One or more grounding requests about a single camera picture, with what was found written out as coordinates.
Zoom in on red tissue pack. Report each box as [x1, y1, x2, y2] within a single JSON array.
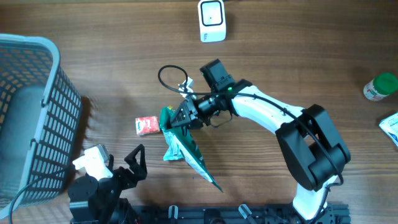
[[135, 116, 160, 136]]

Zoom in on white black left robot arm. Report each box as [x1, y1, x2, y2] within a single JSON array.
[[68, 144, 147, 223]]

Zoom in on white barcode scanner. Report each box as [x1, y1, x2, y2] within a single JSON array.
[[198, 0, 226, 43]]

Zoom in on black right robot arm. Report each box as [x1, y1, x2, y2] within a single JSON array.
[[166, 59, 351, 223]]

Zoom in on green 3M gloves package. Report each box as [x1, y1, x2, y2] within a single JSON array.
[[159, 107, 223, 192]]

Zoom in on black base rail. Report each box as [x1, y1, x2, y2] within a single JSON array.
[[130, 203, 351, 224]]

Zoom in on teal white pack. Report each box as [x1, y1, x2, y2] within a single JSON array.
[[163, 131, 184, 161]]

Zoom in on green lid jar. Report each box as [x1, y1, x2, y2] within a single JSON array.
[[363, 73, 397, 101]]

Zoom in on white blue pouch pack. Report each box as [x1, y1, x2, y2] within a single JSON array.
[[379, 113, 398, 146]]

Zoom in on grey plastic mesh basket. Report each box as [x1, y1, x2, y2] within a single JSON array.
[[1, 34, 83, 218]]

